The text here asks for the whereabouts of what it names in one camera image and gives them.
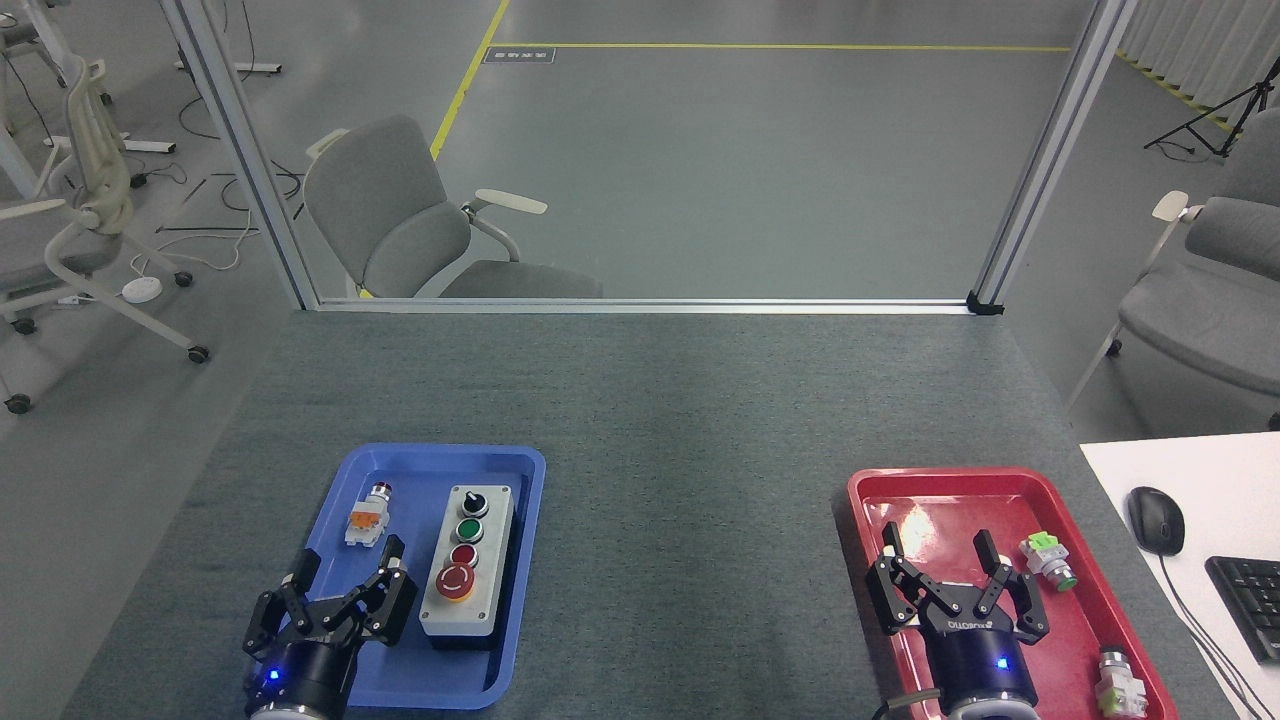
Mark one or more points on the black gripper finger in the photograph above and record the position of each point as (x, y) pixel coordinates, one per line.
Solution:
(382, 600)
(905, 590)
(283, 610)
(1012, 595)

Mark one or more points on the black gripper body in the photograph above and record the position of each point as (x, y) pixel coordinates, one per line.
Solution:
(980, 660)
(300, 675)

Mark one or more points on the grey control box with buttons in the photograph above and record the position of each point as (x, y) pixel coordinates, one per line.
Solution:
(470, 590)

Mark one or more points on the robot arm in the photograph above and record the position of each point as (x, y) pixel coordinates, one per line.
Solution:
(295, 711)
(995, 713)

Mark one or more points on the red push button orange block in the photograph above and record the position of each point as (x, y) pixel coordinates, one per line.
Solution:
(366, 522)

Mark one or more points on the silver push button green block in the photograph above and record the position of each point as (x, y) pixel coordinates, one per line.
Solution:
(1120, 685)

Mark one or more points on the grey armchair with white arm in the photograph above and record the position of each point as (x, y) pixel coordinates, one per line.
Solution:
(1220, 300)

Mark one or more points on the red plastic tray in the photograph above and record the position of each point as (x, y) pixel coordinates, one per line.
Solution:
(930, 510)

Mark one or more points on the black computer mouse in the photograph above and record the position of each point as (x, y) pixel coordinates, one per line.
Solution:
(1156, 520)

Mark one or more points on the blue plastic tray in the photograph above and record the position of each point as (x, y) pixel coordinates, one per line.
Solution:
(510, 500)

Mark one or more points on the black keyboard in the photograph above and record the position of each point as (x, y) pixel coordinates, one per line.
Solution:
(1250, 600)

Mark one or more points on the white side table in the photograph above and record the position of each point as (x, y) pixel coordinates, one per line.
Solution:
(1220, 470)

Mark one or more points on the white round floor device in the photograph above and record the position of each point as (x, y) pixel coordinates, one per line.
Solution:
(142, 290)

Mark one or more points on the grey chair with white armrests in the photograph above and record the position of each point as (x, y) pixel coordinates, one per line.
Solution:
(400, 220)

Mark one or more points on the white mesh office chair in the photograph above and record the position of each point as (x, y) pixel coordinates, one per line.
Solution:
(90, 200)

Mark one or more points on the white desk foot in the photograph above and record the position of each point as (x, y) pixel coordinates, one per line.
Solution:
(130, 145)
(250, 68)

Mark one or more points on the black tripod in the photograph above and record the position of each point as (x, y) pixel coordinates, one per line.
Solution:
(1225, 120)

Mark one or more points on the grey floor label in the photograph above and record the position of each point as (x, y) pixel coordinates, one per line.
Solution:
(519, 55)

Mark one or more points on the white curtain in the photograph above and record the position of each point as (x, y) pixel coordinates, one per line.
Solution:
(1210, 50)

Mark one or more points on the green push button switch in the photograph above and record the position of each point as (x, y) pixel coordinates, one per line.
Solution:
(1047, 560)

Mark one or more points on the black corner bracket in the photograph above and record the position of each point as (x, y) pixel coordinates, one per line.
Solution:
(984, 303)

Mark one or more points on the silver aluminium rail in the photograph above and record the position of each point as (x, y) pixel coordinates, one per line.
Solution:
(640, 305)

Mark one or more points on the silver aluminium post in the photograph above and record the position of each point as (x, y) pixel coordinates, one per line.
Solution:
(240, 150)
(1055, 150)

